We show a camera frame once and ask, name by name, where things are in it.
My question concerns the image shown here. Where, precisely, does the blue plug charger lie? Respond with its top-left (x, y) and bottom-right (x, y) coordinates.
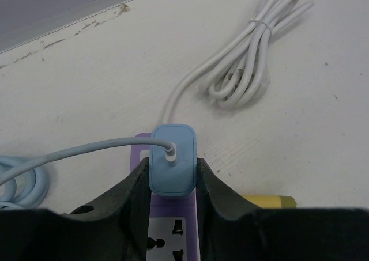
top-left (149, 124), bottom-right (197, 197)

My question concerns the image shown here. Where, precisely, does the light blue coiled cord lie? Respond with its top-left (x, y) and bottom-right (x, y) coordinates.
top-left (0, 155), bottom-right (50, 210)

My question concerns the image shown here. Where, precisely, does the yellow plug adapter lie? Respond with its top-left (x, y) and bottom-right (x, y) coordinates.
top-left (243, 195), bottom-right (297, 209)

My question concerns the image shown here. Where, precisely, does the thin blue charger cable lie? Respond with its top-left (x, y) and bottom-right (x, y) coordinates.
top-left (0, 137), bottom-right (176, 187)

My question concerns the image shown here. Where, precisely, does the white power strip cord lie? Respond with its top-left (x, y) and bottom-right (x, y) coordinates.
top-left (160, 0), bottom-right (315, 125)

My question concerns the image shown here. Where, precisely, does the purple power strip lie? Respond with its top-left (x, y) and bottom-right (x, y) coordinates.
top-left (130, 124), bottom-right (199, 260)

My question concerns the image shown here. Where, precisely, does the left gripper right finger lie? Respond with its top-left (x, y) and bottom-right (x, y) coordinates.
top-left (196, 158), bottom-right (368, 260)

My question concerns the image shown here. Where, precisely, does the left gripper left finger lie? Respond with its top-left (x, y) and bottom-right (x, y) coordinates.
top-left (1, 158), bottom-right (151, 260)

